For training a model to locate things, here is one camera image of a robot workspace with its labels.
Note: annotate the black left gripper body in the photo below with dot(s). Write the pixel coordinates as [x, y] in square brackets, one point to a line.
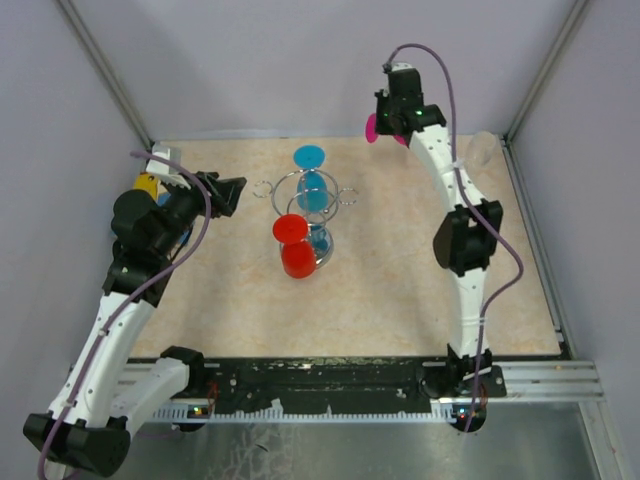
[181, 211]

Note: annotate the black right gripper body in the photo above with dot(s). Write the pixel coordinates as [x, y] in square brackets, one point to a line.
[385, 111]

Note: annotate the blue wine glass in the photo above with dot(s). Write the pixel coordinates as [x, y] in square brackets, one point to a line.
[311, 187]

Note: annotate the clear wine glass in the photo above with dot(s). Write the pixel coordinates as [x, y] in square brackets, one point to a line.
[481, 149]

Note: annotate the red wine glass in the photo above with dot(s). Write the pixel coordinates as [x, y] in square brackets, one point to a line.
[297, 254]

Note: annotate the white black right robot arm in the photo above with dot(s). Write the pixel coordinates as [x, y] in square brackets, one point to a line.
[462, 245]

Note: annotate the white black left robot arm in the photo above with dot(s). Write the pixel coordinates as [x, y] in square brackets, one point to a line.
[88, 426]

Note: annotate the chrome wine glass rack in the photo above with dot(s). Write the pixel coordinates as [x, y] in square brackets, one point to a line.
[282, 195]

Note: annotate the blue cloth with duck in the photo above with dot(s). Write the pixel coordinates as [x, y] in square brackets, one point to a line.
[150, 184]

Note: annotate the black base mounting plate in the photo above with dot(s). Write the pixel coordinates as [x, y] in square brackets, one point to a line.
[316, 385]

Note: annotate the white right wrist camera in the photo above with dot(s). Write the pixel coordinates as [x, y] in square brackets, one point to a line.
[396, 66]

